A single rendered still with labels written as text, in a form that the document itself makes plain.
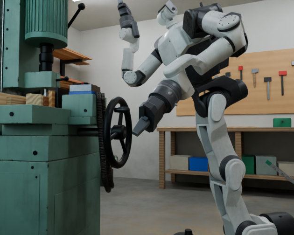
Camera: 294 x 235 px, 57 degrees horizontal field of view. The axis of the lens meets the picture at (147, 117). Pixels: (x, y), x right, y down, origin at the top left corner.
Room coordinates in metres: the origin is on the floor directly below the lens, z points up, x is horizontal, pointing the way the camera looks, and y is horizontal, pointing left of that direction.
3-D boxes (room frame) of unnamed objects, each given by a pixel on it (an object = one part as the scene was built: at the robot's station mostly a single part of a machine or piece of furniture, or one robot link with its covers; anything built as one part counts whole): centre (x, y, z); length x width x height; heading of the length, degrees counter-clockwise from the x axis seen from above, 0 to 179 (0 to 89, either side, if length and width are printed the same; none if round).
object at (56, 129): (1.17, 0.38, 0.82); 0.40 x 0.21 x 0.04; 166
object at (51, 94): (1.17, 0.37, 0.94); 0.16 x 0.02 x 0.08; 166
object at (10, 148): (1.21, 0.56, 0.76); 0.57 x 0.45 x 0.09; 76
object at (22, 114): (1.15, 0.34, 0.87); 0.61 x 0.30 x 0.06; 166
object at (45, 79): (1.19, 0.46, 1.03); 0.14 x 0.07 x 0.09; 76
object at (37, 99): (0.92, 0.38, 0.92); 0.05 x 0.04 x 0.04; 102
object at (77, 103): (1.13, 0.26, 0.91); 0.15 x 0.14 x 0.09; 166
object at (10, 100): (1.26, 0.42, 0.92); 0.60 x 0.02 x 0.04; 166
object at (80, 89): (1.13, 0.25, 0.99); 0.13 x 0.11 x 0.06; 166
